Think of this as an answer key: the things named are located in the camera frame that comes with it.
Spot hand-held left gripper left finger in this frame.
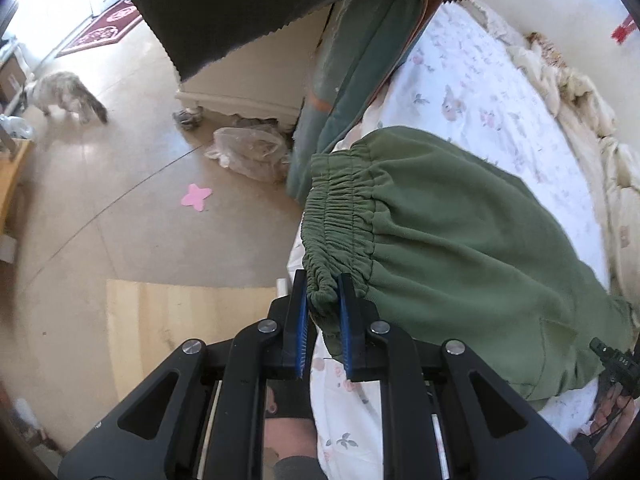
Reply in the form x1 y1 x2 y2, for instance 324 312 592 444
57 270 313 480

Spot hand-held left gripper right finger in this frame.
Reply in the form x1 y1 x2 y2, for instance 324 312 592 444
337 272 588 480

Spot green pants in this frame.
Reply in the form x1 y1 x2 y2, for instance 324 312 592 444
301 127 636 402

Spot person's right hand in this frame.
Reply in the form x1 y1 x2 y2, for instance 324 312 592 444
592 394 632 441

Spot person's leg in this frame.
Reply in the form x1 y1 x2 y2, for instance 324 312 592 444
264 416 321 480

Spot light wooden board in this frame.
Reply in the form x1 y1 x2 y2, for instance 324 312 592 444
106 280 281 401

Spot pink star-shaped paper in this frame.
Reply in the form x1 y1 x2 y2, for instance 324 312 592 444
181 183 213 212

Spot clear plastic bag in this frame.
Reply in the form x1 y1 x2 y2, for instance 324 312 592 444
204 126 291 184

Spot grey shoe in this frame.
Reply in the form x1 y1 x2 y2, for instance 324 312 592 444
172 108 203 131

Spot white cabinet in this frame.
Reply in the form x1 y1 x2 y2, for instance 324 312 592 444
175 2 331 133

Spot teal cloth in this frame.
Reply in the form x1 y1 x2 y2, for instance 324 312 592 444
286 0 431 206

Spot cream quilt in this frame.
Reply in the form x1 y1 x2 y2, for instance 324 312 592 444
465 0 640 311

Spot floral bedsheet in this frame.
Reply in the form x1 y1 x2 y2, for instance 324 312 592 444
287 0 616 480

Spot wooden table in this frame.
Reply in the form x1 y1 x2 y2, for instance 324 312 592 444
0 139 36 263

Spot dark green cloth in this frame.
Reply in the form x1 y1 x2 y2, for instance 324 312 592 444
95 0 491 83

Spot brown cloth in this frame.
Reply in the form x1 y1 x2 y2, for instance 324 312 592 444
410 0 453 48

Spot grey fluffy cat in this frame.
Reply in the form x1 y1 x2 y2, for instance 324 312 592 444
22 71 110 126

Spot red patterned rug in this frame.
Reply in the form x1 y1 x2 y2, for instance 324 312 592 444
54 2 146 59

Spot red wall decoration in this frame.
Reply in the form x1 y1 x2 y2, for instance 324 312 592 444
611 14 638 46

